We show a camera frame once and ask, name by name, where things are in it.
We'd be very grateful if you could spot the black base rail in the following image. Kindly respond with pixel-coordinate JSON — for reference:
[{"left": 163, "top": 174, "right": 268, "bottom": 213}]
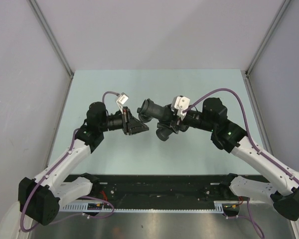
[{"left": 88, "top": 175, "right": 246, "bottom": 209}]

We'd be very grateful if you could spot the large grey pipe adapter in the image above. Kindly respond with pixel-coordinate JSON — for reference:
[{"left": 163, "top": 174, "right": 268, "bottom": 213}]
[{"left": 137, "top": 99, "right": 173, "bottom": 123}]

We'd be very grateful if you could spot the white slotted cable duct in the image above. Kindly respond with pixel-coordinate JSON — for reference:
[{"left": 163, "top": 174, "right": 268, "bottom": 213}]
[{"left": 59, "top": 201, "right": 239, "bottom": 214}]

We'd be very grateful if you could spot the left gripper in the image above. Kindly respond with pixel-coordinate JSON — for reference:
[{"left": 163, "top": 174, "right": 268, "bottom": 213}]
[{"left": 99, "top": 107, "right": 149, "bottom": 135}]

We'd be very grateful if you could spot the grey pipe tee fitting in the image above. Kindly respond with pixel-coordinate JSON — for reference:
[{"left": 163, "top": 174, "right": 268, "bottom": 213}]
[{"left": 156, "top": 122, "right": 175, "bottom": 141}]

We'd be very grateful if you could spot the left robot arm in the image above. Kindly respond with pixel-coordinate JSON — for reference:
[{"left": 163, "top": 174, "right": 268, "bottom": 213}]
[{"left": 18, "top": 102, "right": 149, "bottom": 232}]

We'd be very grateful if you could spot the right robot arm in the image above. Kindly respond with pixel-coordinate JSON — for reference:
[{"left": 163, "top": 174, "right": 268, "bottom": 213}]
[{"left": 169, "top": 96, "right": 299, "bottom": 221}]

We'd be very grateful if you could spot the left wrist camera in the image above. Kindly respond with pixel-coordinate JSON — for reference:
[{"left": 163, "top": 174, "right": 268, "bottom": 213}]
[{"left": 116, "top": 93, "right": 129, "bottom": 112}]

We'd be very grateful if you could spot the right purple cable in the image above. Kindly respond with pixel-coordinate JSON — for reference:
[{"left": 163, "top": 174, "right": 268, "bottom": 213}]
[{"left": 184, "top": 88, "right": 299, "bottom": 237}]

